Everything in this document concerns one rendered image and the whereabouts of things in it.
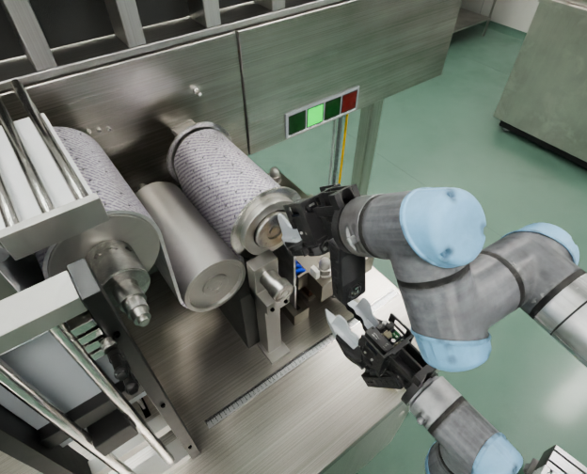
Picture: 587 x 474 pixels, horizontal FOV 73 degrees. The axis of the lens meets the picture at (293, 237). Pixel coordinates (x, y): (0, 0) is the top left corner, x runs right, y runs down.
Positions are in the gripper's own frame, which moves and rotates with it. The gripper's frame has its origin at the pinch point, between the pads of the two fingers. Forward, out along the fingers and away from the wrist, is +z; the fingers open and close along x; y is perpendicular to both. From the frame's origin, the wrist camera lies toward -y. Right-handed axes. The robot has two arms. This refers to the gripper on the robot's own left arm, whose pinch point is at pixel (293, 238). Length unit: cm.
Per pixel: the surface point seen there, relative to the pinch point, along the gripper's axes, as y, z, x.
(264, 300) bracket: -9.0, 5.7, 7.5
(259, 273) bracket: -3.4, 3.6, 7.0
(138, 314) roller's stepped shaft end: 3.7, -11.5, 27.1
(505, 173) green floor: -62, 120, -223
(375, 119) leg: 10, 60, -78
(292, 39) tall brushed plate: 35.0, 18.9, -26.9
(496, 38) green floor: 31, 232, -424
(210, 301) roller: -5.4, 10.2, 15.5
